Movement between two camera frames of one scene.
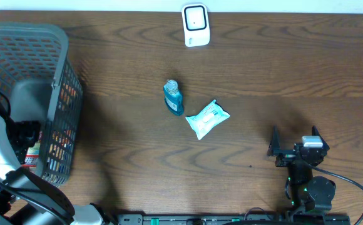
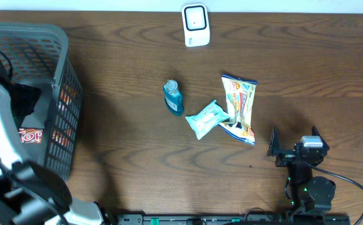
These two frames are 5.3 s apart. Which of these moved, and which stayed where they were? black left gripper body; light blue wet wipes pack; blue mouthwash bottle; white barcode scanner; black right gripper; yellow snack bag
Moved: yellow snack bag; black left gripper body
Stayed: blue mouthwash bottle; light blue wet wipes pack; white barcode scanner; black right gripper
